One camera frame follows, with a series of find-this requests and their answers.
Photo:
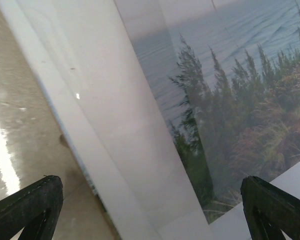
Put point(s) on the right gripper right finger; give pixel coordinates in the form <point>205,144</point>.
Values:
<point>270,212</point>

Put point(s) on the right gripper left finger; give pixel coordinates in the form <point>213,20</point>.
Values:
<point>34,210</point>

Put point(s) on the landscape photo with white mat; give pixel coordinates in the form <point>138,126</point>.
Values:
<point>226,77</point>

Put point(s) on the white passe-partout mat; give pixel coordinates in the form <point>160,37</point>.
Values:
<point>81,54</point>

